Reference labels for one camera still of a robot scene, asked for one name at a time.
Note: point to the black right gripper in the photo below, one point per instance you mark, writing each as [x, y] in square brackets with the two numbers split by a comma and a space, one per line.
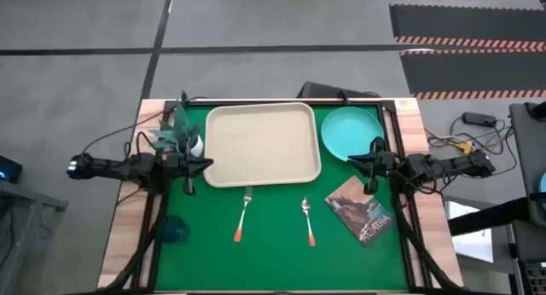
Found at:
[386, 165]

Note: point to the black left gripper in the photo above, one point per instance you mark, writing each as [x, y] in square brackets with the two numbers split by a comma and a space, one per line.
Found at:
[177, 167]

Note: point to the blue faceted cup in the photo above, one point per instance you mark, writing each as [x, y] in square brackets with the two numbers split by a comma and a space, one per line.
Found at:
[172, 230]

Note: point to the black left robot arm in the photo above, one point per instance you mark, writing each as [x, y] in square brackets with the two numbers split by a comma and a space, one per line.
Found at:
[111, 167]

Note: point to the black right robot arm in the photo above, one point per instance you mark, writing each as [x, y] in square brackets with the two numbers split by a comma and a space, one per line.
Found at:
[460, 163]

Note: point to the teal plastic plate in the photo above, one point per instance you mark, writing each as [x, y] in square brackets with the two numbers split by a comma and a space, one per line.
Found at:
[347, 131]

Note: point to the beige plastic tray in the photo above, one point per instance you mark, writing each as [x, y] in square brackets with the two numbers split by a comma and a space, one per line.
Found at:
[262, 143]

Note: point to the snake plant in white pot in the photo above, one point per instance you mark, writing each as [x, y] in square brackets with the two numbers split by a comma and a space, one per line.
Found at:
[181, 120]

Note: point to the Acadia picture book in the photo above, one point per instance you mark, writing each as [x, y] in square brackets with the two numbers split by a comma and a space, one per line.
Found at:
[358, 209]

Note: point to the black flat box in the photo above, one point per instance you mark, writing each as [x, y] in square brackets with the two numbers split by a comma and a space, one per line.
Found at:
[320, 91]

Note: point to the black power adapter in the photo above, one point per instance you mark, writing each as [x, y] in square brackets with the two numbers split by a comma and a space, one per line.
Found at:
[480, 119]

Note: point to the green table mat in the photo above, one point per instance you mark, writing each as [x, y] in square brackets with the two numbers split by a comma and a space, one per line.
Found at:
[273, 261]

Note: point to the black beam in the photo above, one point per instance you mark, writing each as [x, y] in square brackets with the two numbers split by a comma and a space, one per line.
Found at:
[486, 216]

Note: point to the black hazard-striped floor mat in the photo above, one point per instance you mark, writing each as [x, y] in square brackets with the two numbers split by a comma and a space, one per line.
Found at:
[469, 73]
[465, 24]

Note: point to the white paper sheet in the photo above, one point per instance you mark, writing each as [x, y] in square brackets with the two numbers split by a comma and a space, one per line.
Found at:
[473, 246]

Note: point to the grey desk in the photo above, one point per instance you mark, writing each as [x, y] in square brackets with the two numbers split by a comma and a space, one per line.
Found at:
[30, 197]

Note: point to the black device blue light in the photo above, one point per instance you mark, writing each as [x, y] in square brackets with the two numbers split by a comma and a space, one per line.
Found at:
[10, 167]

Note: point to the black perforated crate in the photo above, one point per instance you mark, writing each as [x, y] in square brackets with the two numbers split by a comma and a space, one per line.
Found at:
[533, 282]

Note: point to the black aluminium table frame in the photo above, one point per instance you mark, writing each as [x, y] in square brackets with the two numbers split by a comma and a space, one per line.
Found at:
[389, 106]

